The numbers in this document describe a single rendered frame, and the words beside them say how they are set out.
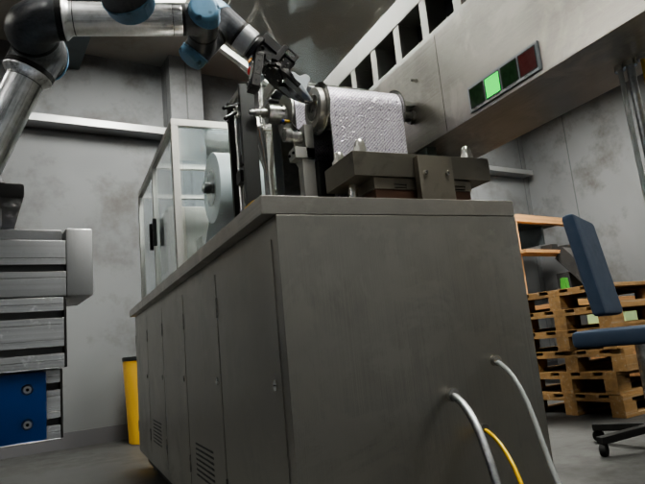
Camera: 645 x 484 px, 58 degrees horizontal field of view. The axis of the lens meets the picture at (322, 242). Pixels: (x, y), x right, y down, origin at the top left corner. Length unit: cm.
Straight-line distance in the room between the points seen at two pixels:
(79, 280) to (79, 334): 424
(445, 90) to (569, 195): 640
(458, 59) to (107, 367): 405
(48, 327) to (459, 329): 87
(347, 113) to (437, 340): 69
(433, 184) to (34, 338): 96
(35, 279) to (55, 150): 454
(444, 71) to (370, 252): 67
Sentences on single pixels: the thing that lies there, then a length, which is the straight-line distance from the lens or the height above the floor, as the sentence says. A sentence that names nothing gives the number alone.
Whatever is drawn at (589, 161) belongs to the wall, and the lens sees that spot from 791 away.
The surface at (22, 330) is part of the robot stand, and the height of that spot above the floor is 64.
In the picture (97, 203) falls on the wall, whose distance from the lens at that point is 525.
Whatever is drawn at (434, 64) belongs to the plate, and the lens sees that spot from 177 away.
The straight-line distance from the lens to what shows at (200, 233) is 247.
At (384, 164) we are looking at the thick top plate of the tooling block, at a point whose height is 100.
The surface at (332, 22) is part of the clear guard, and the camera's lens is 224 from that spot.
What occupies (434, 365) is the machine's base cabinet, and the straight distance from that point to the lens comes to 130.
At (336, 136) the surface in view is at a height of 114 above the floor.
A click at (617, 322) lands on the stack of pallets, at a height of 56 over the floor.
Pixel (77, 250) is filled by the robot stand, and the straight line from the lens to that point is 83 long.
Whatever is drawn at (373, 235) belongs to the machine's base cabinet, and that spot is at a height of 81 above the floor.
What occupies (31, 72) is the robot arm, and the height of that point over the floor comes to 129.
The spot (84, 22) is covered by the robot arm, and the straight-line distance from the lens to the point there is 149.
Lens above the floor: 59
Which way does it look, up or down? 10 degrees up
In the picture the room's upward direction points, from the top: 5 degrees counter-clockwise
